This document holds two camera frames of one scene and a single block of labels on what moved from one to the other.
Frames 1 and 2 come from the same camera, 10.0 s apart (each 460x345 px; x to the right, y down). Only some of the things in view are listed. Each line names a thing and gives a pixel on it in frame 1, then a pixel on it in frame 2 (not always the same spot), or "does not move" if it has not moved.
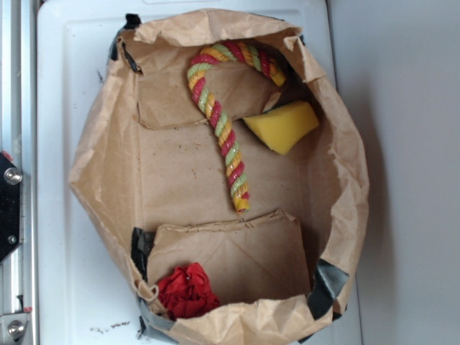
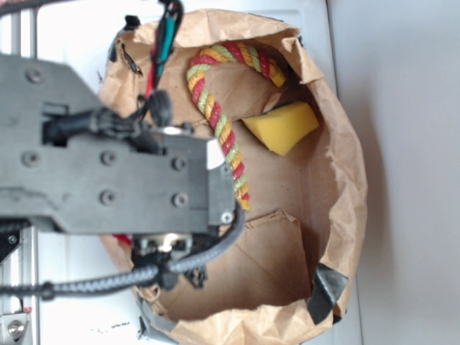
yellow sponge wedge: (282, 126) does not move
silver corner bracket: (12, 326) does not move
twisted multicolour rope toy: (263, 62) does not move
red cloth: (187, 291) -> (123, 237)
